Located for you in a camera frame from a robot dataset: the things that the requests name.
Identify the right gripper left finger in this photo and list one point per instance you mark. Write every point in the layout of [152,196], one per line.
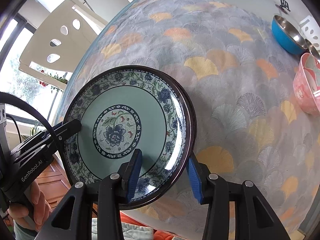
[72,218]

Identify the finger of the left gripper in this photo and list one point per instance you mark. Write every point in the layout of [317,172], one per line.
[67,130]

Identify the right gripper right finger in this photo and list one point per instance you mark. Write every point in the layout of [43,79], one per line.
[254,217]

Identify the large floral black-rimmed plate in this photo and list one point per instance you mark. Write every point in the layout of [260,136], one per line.
[124,109]

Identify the pink cartoon ceramic bowl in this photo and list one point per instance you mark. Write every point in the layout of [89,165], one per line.
[306,84]

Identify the blue steel bowl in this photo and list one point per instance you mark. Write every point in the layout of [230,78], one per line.
[288,36]

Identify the pink steel bowl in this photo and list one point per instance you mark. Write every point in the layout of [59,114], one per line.
[312,50]

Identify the patterned fan-motif tablecloth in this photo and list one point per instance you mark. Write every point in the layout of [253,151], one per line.
[240,81]

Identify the white chair left side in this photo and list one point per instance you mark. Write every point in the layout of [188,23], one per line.
[61,41]

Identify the white chair right side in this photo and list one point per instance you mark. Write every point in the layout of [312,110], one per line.
[311,30]

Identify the black phone stand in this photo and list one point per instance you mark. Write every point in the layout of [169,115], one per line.
[283,6]

